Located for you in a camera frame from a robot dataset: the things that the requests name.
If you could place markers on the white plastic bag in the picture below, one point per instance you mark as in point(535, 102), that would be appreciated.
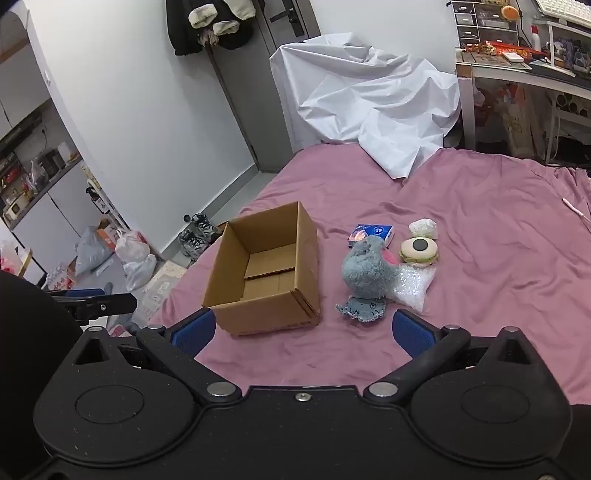
point(131, 247)
point(141, 272)

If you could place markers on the patterned floor mat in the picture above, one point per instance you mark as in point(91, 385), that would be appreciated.
point(161, 286)

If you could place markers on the grey plastic bag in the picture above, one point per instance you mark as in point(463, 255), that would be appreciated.
point(92, 254)

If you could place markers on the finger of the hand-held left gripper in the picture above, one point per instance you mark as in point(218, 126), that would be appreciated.
point(85, 293)

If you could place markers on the blue tissue packet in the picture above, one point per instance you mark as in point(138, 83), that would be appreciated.
point(369, 229)

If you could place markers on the small white box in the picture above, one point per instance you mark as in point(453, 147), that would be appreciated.
point(513, 57)

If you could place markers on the black grey stitched cloth toy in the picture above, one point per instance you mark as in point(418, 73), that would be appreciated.
point(362, 311)

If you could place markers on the white desk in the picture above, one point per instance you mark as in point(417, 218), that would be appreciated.
point(498, 71)

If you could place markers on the burger plush with eye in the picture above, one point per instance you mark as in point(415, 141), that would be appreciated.
point(418, 249)

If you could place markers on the dark hanging jacket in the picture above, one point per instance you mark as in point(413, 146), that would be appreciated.
point(184, 32)

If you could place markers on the grey door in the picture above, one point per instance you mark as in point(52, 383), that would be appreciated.
point(258, 92)

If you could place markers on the white crumpled ball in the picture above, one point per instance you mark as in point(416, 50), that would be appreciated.
point(422, 227)

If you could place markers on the white crumpled sheet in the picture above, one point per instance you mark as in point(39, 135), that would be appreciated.
point(369, 101)

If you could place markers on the cardboard tubes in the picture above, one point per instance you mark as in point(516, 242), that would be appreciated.
point(568, 104)

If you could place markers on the pink bed sheet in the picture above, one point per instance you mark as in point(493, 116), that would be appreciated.
point(485, 207)

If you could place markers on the black door lock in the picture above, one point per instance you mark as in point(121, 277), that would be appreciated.
point(288, 14)

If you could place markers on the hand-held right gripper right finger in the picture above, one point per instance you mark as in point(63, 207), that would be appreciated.
point(411, 332)

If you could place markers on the grey sneaker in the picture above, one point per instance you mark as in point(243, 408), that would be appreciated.
point(203, 226)
point(191, 243)

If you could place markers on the white keyboard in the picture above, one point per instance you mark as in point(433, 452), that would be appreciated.
point(563, 9)

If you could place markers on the brown paper bag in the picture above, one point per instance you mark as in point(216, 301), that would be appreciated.
point(521, 120)

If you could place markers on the clear bubble wrap bag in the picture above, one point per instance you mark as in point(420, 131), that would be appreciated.
point(411, 286)

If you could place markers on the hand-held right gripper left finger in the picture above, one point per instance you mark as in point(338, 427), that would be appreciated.
point(194, 330)

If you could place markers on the desktop drawer organizer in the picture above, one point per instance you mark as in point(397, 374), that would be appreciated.
point(466, 18)

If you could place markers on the red printed packets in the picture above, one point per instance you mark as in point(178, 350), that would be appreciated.
point(498, 47)

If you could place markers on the brown cardboard box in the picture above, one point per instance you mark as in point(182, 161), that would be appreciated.
point(277, 314)

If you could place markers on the white kitchen cabinet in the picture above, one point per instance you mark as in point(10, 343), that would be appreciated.
point(60, 203)

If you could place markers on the orange plush toy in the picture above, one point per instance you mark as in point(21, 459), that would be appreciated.
point(510, 12)

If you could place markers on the white bottle red cap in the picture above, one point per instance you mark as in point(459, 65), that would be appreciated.
point(536, 39)

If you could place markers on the grey fluffy plush toy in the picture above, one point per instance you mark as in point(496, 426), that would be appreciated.
point(364, 272)

